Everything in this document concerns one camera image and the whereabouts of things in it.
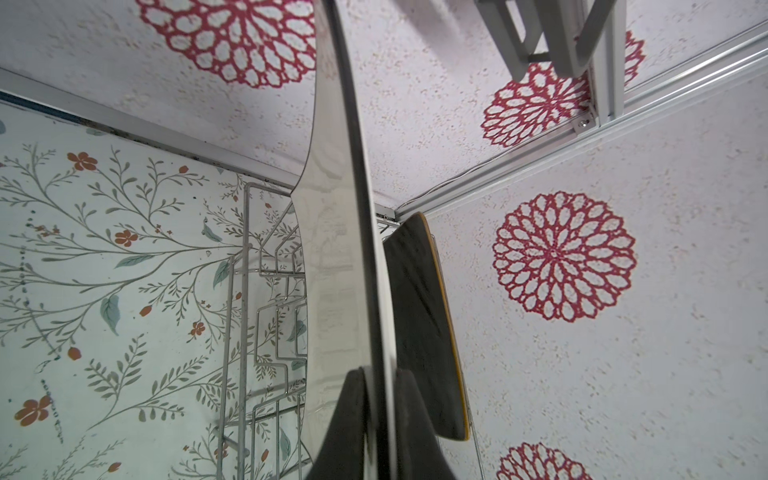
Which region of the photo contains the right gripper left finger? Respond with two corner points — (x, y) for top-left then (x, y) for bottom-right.
(307, 368), (368, 480)

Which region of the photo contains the grey wall shelf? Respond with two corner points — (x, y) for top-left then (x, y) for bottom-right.
(475, 1), (627, 125)

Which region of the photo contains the white plate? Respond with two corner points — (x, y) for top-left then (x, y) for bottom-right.
(291, 1), (397, 479)

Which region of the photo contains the dark round plate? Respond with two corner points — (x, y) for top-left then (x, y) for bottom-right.
(383, 213), (470, 441)

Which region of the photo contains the wire dish rack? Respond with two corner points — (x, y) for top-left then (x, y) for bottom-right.
(215, 182), (312, 479)

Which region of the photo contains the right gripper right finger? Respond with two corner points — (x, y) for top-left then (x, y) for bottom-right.
(394, 368), (455, 480)

